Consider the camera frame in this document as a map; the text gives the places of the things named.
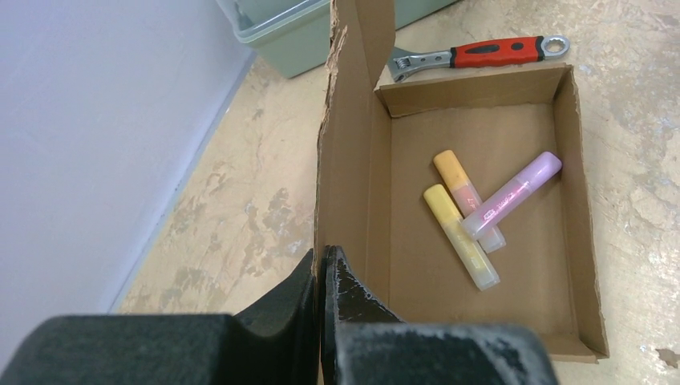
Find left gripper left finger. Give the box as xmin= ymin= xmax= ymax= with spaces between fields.
xmin=1 ymin=253 xmax=318 ymax=384

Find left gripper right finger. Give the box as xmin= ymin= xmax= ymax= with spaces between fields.
xmin=321 ymin=246 xmax=558 ymax=384

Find yellow highlighter marker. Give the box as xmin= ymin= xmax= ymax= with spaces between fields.
xmin=423 ymin=184 xmax=500 ymax=291

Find brown cardboard box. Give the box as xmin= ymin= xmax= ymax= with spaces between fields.
xmin=314 ymin=1 xmax=609 ymax=363

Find orange pink highlighter marker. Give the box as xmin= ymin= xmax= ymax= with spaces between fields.
xmin=433 ymin=150 xmax=506 ymax=253

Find purple highlighter marker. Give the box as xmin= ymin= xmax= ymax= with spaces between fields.
xmin=462 ymin=152 xmax=562 ymax=240

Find translucent green plastic toolbox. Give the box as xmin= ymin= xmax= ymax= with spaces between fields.
xmin=215 ymin=0 xmax=458 ymax=79

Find red handled adjustable wrench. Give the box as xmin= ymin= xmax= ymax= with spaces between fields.
xmin=387 ymin=35 xmax=570 ymax=83

